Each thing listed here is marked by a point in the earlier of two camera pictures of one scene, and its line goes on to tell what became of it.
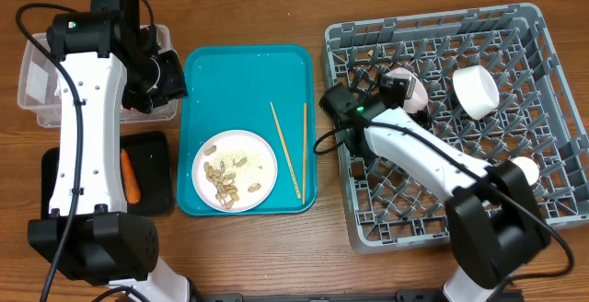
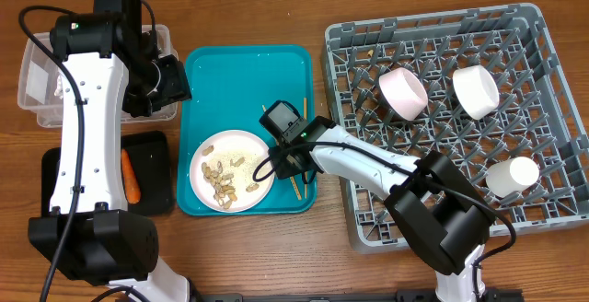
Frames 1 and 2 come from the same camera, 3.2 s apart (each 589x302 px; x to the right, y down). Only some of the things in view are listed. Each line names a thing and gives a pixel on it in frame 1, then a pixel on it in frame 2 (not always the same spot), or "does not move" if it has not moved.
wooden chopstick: [286, 153] → [264, 107]
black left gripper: [176, 85] does not move
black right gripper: [422, 118] → [289, 168]
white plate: [235, 171] does not move
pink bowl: [418, 101] does not move
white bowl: [475, 90] does not move
